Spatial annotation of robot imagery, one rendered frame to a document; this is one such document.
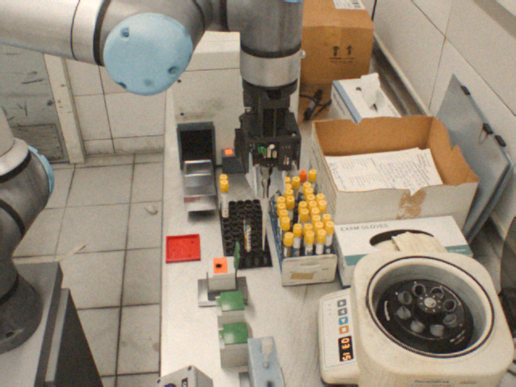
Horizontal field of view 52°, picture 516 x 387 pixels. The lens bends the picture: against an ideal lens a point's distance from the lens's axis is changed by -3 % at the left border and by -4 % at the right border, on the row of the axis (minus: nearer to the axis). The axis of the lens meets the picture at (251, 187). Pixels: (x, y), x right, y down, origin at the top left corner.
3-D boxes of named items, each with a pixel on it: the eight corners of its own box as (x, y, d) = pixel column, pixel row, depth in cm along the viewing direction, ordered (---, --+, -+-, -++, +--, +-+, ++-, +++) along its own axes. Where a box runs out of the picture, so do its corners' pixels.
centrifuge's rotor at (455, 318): (368, 290, 93) (375, 262, 89) (456, 292, 93) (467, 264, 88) (379, 368, 82) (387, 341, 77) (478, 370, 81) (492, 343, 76)
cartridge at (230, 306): (216, 316, 96) (214, 292, 92) (243, 314, 96) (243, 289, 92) (218, 335, 93) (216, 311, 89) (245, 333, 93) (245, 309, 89)
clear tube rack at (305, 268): (267, 212, 117) (268, 186, 112) (313, 209, 118) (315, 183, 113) (280, 286, 101) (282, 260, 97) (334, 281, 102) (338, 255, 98)
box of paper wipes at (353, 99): (331, 99, 153) (334, 58, 145) (370, 96, 155) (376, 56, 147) (356, 144, 136) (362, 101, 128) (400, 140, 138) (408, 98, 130)
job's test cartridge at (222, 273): (209, 280, 100) (207, 257, 96) (235, 279, 101) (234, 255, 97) (210, 298, 97) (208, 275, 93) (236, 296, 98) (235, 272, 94)
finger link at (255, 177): (247, 219, 80) (247, 168, 74) (243, 193, 84) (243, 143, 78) (268, 218, 80) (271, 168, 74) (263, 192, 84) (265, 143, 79)
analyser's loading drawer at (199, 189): (183, 153, 130) (181, 135, 127) (211, 151, 130) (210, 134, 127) (185, 211, 114) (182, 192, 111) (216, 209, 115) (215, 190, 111)
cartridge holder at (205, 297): (197, 284, 102) (196, 271, 99) (246, 280, 102) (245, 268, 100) (197, 306, 98) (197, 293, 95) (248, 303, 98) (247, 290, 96)
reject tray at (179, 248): (165, 239, 111) (165, 235, 110) (199, 236, 111) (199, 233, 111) (165, 263, 106) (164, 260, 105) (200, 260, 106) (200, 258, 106)
